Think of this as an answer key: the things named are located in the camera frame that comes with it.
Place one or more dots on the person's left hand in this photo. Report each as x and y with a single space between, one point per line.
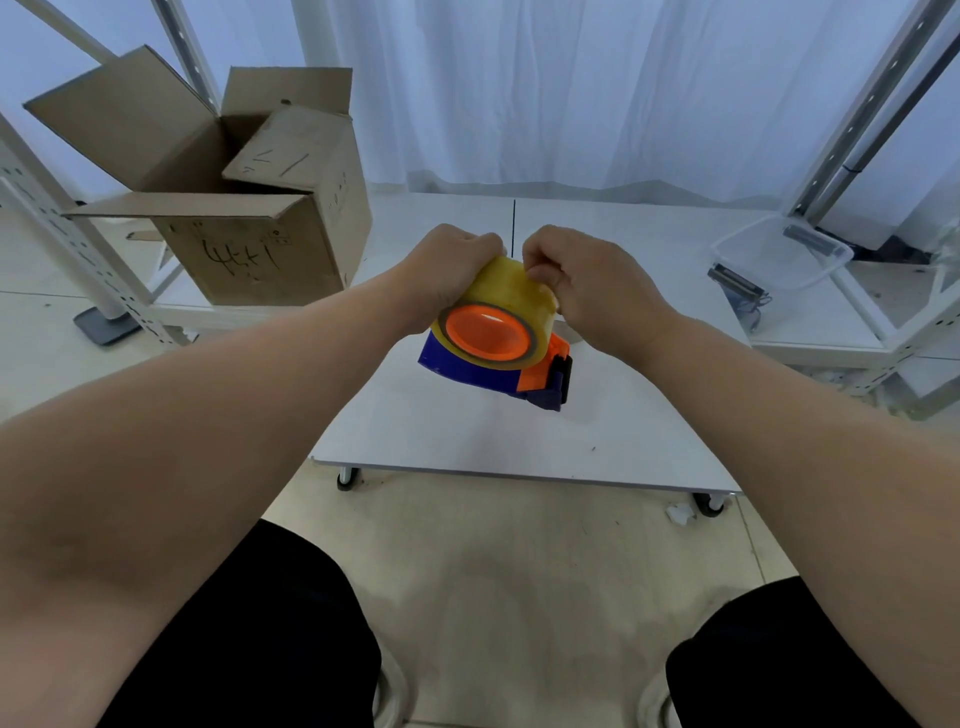
442 270

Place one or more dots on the person's right hand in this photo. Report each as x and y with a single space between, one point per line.
600 289

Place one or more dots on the person's right fingers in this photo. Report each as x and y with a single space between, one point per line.
541 266

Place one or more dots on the person's left fingers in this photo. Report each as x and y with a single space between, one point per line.
487 246

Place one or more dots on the yellowish packing tape roll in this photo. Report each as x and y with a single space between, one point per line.
495 315

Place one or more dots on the blue orange tape dispenser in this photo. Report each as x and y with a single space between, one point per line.
525 371

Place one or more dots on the person's right forearm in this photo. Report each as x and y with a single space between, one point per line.
810 480

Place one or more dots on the person's left forearm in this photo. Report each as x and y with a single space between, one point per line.
187 457

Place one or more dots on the white low rolling table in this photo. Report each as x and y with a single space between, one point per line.
525 420

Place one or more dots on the white curtain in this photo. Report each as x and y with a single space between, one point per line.
570 90

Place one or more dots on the small grey electronic device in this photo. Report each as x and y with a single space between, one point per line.
739 289

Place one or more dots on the clear plastic container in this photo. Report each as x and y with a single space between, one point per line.
781 252

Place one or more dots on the open brown cardboard box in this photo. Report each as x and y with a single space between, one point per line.
225 187

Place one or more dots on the black caster wheel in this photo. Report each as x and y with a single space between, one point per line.
709 504
347 478

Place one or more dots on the crumpled white paper scrap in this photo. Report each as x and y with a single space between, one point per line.
680 514

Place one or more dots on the person's right shoe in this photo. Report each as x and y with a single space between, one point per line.
654 701

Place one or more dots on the person's shoe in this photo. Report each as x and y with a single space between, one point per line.
390 694
654 701

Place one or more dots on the person's left shoe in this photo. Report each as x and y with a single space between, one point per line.
390 694

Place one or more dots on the person's left leg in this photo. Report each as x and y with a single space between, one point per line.
255 637

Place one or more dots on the person's leg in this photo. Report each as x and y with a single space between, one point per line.
780 660
255 637

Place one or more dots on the person's right leg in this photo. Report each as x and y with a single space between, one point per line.
780 660

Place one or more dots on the white perforated metal frame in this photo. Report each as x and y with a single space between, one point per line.
90 217
870 225

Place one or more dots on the grey base plate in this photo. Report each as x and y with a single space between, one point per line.
106 325

